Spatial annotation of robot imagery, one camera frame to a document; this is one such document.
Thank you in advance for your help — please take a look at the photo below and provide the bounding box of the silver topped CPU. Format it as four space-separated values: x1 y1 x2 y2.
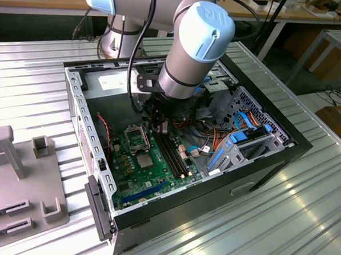
136 153 154 169

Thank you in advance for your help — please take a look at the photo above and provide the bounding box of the CPU socket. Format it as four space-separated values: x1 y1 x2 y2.
132 148 157 173

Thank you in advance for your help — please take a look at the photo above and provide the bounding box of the grey metal drive cage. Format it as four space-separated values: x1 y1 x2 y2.
193 59 241 123

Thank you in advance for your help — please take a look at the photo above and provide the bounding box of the black RAM slot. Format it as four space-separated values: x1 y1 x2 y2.
163 129 191 176
151 131 179 180
159 131 187 178
154 131 182 179

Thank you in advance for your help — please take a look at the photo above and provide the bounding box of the blue drive bay latch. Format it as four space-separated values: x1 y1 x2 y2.
195 74 212 95

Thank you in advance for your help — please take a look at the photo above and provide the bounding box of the grey power supply unit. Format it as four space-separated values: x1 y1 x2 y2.
79 66 150 134

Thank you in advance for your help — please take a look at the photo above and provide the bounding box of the blue flat strip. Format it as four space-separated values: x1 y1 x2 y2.
206 146 226 177

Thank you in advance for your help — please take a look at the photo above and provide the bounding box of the blue disk carrier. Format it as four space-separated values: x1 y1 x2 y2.
228 123 273 148

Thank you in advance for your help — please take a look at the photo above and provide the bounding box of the perforated metal disk bay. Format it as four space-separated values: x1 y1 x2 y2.
203 85 298 182

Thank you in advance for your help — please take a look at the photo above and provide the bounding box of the black case fan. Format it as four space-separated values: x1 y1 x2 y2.
93 114 116 162

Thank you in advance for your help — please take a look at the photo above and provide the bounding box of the green motherboard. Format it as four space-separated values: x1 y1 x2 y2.
107 123 207 216

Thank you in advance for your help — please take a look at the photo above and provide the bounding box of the blue expansion slot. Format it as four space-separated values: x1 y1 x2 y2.
120 178 168 208

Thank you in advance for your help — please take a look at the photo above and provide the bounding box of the black open PC case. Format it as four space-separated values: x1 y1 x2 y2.
53 43 318 255

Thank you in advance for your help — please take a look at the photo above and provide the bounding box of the black stand pole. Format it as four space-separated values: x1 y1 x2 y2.
252 0 291 59

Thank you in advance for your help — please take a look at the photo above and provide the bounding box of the white flat box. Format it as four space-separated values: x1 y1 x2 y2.
249 0 288 13

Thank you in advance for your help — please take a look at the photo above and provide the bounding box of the long wooden desk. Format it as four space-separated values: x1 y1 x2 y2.
0 0 341 31

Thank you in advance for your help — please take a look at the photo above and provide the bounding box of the brown cardboard box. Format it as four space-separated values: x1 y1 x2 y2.
314 103 341 137

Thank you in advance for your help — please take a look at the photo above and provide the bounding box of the grey parts rack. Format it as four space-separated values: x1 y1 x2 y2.
0 126 75 255

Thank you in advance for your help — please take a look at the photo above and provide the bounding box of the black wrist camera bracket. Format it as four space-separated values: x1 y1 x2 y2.
131 70 166 107

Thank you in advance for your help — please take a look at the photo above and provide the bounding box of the thin wire locking lever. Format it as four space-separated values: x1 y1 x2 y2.
142 122 159 151

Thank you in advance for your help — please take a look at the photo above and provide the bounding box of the blue wire pale connector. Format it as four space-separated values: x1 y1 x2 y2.
186 145 202 159

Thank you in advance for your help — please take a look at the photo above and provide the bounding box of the metal socket cover frame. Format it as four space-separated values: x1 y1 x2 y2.
123 124 154 157

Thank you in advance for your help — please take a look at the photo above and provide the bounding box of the orange yellow wire bundle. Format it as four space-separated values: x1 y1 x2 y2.
169 116 233 154

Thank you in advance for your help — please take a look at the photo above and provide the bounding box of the blue looped wire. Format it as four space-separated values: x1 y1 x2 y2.
232 112 259 133

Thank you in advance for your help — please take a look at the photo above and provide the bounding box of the red black fan wire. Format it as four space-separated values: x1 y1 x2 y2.
94 114 114 162

